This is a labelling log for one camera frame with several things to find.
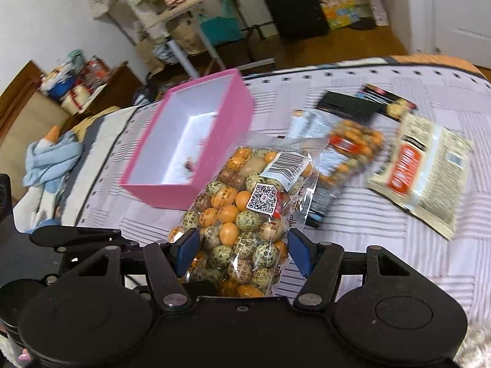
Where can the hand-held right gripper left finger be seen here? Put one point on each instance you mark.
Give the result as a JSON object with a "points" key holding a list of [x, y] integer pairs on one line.
{"points": [[186, 251]]}

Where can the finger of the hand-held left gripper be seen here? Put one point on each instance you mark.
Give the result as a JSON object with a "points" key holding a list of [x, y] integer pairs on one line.
{"points": [[69, 235]]}

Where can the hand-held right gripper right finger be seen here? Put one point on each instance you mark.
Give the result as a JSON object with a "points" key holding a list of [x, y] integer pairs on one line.
{"points": [[301, 253]]}

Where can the clear bag of speckled candies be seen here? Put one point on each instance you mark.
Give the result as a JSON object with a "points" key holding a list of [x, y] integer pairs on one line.
{"points": [[238, 214]]}

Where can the clear candy bag red label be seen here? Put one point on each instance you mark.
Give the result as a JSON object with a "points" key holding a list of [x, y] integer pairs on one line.
{"points": [[345, 149]]}

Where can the beige snack packet red label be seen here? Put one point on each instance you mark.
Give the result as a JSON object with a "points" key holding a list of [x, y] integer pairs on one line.
{"points": [[422, 172]]}

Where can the pink cardboard box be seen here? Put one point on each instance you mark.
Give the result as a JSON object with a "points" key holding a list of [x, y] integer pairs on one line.
{"points": [[214, 107]]}

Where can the plain black snack packet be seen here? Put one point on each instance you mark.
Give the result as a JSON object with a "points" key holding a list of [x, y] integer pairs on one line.
{"points": [[343, 103]]}

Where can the black and gold snack packet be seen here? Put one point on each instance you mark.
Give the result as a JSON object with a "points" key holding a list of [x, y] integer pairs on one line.
{"points": [[391, 103]]}

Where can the light blue plush cloth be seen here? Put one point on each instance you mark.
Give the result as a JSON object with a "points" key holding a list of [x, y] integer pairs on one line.
{"points": [[50, 157]]}

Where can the striped white bed sheet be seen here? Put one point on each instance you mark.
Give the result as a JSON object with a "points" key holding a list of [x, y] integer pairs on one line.
{"points": [[383, 276]]}

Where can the wooden nightstand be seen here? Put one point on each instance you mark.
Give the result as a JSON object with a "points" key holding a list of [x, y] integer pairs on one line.
{"points": [[30, 115]]}

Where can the pile of packaged goods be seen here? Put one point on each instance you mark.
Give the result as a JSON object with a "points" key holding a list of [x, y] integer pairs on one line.
{"points": [[76, 80]]}

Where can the white fluffy cloth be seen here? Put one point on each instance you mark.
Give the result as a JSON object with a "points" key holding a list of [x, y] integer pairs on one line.
{"points": [[475, 349]]}

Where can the brown paper bag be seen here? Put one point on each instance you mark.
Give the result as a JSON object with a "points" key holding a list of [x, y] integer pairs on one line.
{"points": [[184, 34]]}

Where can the teal shopping bag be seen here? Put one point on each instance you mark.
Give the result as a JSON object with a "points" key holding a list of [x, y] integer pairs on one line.
{"points": [[220, 27]]}

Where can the black round floor plate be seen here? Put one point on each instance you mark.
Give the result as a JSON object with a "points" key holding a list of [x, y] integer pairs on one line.
{"points": [[363, 23]]}

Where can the colourful patterned gift bag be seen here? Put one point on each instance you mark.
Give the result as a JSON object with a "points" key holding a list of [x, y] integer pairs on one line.
{"points": [[341, 9]]}

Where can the black hard-shell suitcase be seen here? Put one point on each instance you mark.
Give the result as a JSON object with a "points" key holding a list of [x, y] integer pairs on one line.
{"points": [[293, 4]]}

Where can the folding wooden board table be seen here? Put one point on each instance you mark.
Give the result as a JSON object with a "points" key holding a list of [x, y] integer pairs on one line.
{"points": [[199, 0]]}

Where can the white bag with pink print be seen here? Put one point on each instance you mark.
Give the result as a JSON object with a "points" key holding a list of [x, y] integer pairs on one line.
{"points": [[378, 5]]}

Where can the white door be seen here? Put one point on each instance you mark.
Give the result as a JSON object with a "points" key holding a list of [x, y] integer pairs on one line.
{"points": [[456, 7]]}

